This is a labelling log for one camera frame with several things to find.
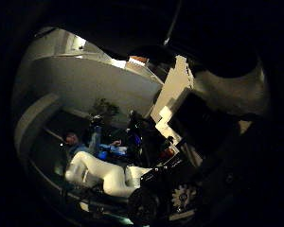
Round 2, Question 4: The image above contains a dark potted plant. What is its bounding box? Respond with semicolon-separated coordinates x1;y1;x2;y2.
90;97;121;125

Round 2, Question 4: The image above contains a seated person in blue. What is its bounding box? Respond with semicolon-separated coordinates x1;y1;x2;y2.
62;131;128;159

